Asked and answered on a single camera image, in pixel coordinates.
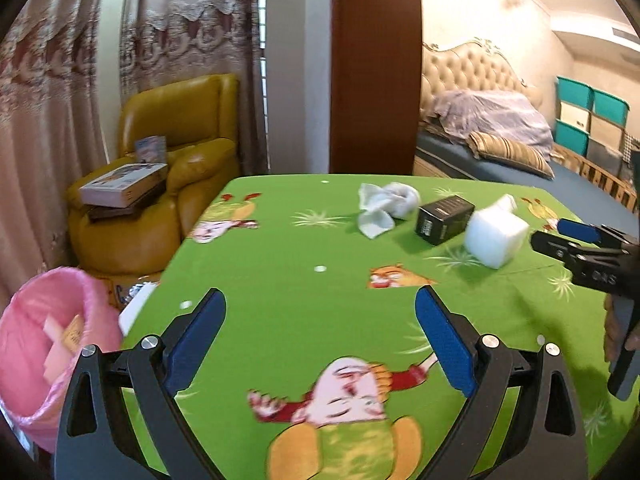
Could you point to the wooden bed rail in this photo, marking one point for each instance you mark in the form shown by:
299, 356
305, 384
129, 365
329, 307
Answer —
595, 175

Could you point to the small blue booklet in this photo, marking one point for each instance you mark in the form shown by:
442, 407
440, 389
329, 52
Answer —
150, 150

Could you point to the bed with blue sheet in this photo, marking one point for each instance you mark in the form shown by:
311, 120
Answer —
450, 160

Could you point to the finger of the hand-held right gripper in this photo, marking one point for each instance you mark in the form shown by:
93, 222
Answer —
555, 245
580, 230

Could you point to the person's right hand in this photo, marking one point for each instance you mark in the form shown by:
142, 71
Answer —
611, 325

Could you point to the white flat cardboard box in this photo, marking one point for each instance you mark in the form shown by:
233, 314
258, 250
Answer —
120, 182

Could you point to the cream tufted headboard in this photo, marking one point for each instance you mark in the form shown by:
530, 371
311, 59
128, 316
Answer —
465, 70

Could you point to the orange paper card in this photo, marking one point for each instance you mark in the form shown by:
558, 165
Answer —
75, 332

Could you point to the white tissue bundle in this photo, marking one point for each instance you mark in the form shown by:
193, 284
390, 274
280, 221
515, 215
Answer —
385, 205

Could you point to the brown wooden door panel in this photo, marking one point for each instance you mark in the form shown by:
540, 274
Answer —
375, 60

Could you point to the striped pillow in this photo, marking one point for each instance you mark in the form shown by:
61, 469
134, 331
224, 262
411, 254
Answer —
515, 155

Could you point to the white foam block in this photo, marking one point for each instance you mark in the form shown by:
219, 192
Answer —
495, 235

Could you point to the beige lace curtain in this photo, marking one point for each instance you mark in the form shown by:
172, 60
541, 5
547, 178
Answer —
200, 35
45, 110

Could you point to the purple blanket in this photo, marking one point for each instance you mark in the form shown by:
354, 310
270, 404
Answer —
495, 115

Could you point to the stack of storage bins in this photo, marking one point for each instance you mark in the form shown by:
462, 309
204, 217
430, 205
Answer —
590, 120

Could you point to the pink trash bag bin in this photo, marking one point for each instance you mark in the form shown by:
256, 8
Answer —
30, 300

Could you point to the green printed tablecloth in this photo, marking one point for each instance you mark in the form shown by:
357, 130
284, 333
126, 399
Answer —
310, 310

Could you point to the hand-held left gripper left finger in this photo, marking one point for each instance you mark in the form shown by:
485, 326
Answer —
197, 340

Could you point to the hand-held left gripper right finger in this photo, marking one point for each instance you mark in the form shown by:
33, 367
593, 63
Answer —
445, 340

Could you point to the black cardboard box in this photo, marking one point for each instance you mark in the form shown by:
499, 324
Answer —
442, 220

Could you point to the dark flat box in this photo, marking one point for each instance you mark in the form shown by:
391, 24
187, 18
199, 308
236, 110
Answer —
125, 210

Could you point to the yellow leather armchair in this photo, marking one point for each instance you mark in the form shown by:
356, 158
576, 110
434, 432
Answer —
200, 160

